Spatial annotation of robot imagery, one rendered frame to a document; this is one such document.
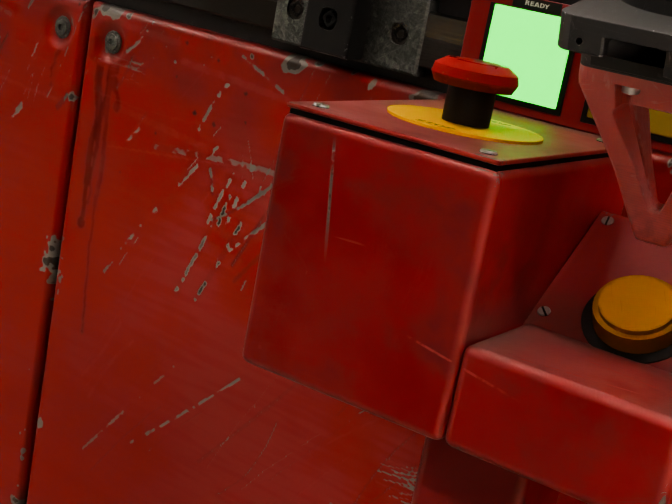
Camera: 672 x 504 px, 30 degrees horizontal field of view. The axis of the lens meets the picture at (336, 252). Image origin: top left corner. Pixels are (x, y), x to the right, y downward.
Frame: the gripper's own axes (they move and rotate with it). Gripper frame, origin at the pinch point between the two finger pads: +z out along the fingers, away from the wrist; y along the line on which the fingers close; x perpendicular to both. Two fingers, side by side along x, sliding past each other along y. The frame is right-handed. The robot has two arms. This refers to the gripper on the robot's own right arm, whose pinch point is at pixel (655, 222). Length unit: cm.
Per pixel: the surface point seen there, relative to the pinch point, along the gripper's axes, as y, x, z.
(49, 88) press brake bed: 22, 58, 13
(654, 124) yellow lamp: 10.3, 4.1, -0.4
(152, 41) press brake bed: 23, 48, 7
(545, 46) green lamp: 11.0, 10.6, -2.8
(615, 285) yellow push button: 1.1, 1.6, 3.8
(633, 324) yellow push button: -0.6, 0.0, 4.5
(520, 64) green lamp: 10.7, 11.7, -1.6
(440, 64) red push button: 1.2, 11.1, -4.0
